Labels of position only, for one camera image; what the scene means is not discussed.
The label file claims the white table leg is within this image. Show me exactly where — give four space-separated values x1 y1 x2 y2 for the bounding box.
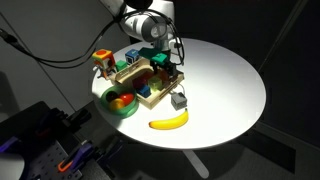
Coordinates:
181 149 210 180

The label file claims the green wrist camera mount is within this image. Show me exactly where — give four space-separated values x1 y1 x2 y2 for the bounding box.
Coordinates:
138 47 170 65

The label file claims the magenta block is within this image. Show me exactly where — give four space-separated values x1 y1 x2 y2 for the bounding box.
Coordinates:
141 70 155 81

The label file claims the dark green cube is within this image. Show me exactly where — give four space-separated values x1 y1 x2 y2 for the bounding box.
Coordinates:
115 59 129 72

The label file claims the yellow banana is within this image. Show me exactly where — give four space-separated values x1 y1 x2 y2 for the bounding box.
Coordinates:
148 107 190 131

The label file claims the long black cable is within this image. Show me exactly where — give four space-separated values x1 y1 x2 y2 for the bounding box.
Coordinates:
0 13 129 70

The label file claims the purple clamp handle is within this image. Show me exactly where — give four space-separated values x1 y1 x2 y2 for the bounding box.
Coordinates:
0 135 19 153

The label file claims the lime green cube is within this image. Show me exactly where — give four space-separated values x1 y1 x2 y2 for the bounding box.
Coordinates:
147 76 164 93

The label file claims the grey cube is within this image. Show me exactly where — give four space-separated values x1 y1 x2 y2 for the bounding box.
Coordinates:
170 92 188 111

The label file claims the small white wrist box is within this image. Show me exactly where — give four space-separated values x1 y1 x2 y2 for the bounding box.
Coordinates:
169 39 178 52

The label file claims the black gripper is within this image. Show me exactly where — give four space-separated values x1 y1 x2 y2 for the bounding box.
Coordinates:
151 59 178 79

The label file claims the yellow peach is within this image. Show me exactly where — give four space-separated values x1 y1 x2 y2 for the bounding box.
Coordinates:
109 98 126 111

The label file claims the red tomato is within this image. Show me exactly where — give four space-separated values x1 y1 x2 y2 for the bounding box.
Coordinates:
118 91 135 105

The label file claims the purple orange clamp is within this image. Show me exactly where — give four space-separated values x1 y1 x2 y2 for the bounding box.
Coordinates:
35 109 64 138
57 141 96 173

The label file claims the multicoloured picture cube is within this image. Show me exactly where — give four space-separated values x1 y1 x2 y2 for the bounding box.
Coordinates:
91 48 117 80

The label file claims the wooden tray box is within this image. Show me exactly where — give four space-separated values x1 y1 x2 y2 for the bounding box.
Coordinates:
109 56 185 110

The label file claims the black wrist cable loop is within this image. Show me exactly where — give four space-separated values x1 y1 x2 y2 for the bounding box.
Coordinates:
164 18 186 66

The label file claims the green bowl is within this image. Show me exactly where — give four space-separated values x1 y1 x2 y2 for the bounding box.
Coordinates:
100 85 139 119

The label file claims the black perforated breadboard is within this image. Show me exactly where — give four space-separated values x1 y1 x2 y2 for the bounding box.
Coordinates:
19 133 84 180

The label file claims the white rounded object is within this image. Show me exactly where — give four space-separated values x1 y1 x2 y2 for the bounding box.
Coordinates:
0 156 25 180

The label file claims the magenta cube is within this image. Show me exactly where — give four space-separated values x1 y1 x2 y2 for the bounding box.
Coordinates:
132 77 148 90

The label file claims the dark purple plum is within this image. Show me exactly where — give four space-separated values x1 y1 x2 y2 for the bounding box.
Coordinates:
105 90 119 103

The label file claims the blue white picture cube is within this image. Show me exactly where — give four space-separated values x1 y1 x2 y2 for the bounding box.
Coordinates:
125 48 141 64

